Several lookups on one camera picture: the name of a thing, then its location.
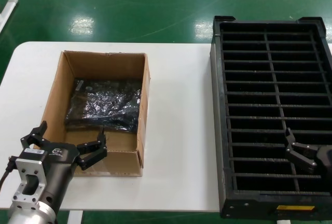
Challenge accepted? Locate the silver antistatic bag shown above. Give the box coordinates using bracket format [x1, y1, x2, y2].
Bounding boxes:
[64, 77, 143, 133]

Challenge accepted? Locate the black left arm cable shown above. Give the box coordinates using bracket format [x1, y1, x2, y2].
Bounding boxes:
[0, 156, 18, 191]

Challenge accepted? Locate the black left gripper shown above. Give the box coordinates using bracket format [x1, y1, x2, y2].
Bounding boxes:
[20, 121, 108, 211]

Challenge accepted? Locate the black slotted container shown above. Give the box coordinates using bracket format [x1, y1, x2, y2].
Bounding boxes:
[210, 15, 332, 219]

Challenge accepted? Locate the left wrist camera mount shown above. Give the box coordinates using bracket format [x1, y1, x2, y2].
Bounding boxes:
[11, 148, 48, 211]

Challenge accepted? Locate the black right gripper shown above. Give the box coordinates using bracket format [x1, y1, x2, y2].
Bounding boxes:
[284, 128, 332, 177]

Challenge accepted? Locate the brown cardboard box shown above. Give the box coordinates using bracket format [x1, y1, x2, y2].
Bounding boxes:
[38, 50, 151, 177]

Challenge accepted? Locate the white pipe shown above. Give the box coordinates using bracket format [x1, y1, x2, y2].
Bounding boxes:
[0, 0, 19, 34]

